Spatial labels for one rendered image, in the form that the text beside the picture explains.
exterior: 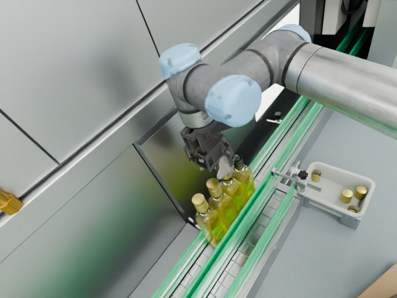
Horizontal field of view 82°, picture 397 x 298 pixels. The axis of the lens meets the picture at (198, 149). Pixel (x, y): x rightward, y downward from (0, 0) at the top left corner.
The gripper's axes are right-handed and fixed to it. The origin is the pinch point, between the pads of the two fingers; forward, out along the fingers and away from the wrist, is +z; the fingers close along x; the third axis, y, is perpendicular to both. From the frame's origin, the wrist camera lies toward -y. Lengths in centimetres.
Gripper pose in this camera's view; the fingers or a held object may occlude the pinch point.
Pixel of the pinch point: (223, 167)
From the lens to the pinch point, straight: 65.5
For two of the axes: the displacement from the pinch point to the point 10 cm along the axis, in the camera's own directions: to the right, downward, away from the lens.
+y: -6.2, 6.7, -4.0
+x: 7.3, 3.2, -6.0
